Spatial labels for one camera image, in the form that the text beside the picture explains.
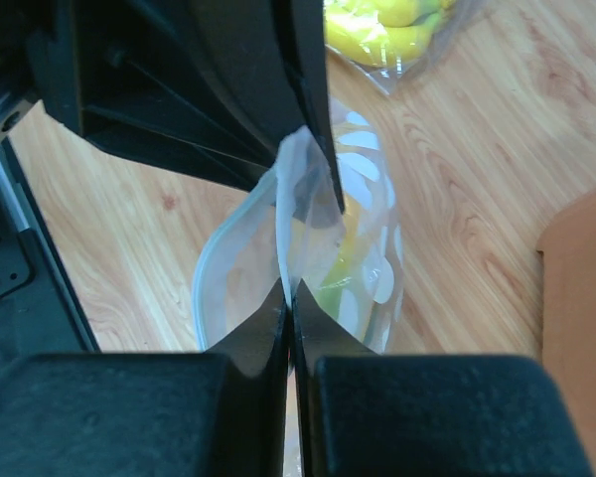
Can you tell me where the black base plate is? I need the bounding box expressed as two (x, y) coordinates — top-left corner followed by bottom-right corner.
(0, 140), (99, 374)

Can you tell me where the orange plastic basin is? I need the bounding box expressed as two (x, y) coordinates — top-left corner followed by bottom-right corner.
(537, 189), (596, 474)

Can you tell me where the fake banana bunch in bag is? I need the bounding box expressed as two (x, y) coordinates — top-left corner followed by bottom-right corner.
(324, 0), (456, 69)

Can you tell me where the aluminium rail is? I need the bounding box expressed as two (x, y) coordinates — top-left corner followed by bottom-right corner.
(0, 156), (30, 232)

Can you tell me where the zip bag with bananas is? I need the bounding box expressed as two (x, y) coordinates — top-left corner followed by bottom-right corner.
(323, 0), (484, 94)

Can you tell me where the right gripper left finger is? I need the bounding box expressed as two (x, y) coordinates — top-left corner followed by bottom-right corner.
(0, 285), (286, 476)

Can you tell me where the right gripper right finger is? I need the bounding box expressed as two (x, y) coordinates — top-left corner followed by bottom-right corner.
(292, 285), (592, 476)

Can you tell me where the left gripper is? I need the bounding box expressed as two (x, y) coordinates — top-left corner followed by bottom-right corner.
(0, 1), (75, 142)

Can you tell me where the fake mango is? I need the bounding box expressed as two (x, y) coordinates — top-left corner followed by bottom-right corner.
(315, 194), (380, 324)

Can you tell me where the polka dot zip bag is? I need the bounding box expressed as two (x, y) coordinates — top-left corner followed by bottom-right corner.
(192, 100), (403, 353)

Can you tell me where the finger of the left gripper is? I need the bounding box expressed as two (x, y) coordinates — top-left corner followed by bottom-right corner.
(272, 0), (345, 211)
(27, 1), (303, 190)

